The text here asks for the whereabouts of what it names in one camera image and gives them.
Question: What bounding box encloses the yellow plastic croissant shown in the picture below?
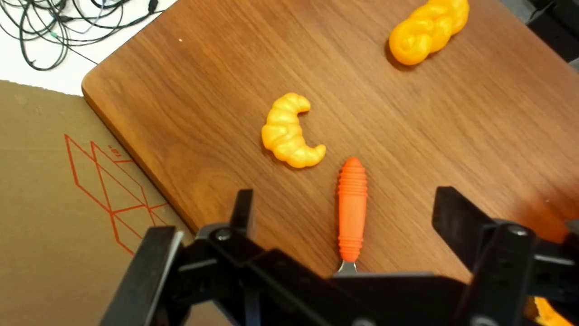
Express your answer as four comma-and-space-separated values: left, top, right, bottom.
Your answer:
258, 90, 329, 170

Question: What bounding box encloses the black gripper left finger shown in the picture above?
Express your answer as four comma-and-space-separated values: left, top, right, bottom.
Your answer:
97, 186, 340, 326

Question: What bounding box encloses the large brown cardboard sheet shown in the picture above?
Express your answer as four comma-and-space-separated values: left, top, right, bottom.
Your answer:
0, 77, 235, 326

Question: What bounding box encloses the black breadboard platform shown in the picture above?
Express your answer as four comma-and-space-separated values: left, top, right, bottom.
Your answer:
523, 0, 579, 63

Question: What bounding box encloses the black cable bundle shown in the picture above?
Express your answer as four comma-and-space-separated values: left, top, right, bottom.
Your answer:
0, 0, 162, 72

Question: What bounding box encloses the metal spoon orange handle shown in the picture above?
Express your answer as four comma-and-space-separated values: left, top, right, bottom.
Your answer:
333, 155, 371, 280

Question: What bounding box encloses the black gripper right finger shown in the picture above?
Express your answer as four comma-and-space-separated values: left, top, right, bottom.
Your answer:
430, 184, 579, 326

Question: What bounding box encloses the braided yellow plastic bread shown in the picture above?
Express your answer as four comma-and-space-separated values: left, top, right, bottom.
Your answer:
385, 0, 472, 68

